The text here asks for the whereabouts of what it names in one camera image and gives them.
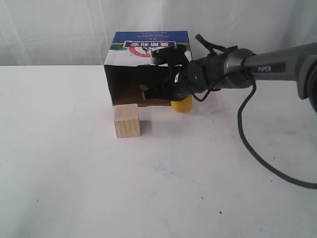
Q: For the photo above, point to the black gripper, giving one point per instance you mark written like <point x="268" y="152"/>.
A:
<point x="173" y="88"/>

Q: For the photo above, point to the yellow ball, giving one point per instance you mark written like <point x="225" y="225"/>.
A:
<point x="182" y="106"/>

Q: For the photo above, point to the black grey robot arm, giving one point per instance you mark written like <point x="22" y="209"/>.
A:
<point x="234" y="68"/>

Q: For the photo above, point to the blue white milk carton box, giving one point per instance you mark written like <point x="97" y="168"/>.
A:
<point x="129" y="69"/>

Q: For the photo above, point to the wooden cube block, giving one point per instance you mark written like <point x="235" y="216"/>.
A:
<point x="126" y="121"/>

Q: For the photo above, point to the white backdrop curtain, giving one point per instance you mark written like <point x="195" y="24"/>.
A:
<point x="80" y="32"/>

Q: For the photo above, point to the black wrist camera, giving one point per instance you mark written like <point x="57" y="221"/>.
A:
<point x="173" y="55"/>

